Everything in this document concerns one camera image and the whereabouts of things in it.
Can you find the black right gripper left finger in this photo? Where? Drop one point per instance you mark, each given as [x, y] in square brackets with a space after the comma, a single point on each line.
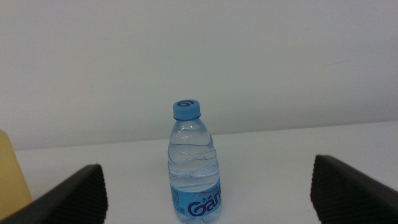
[74, 199]

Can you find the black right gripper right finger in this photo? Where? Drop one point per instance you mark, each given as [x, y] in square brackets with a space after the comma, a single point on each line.
[348, 196]

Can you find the clear water bottle blue cap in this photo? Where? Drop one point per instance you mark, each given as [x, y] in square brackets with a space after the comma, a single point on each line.
[192, 174]

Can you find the yellow tea bottle white cap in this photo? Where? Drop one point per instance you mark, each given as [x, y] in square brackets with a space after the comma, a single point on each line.
[11, 180]

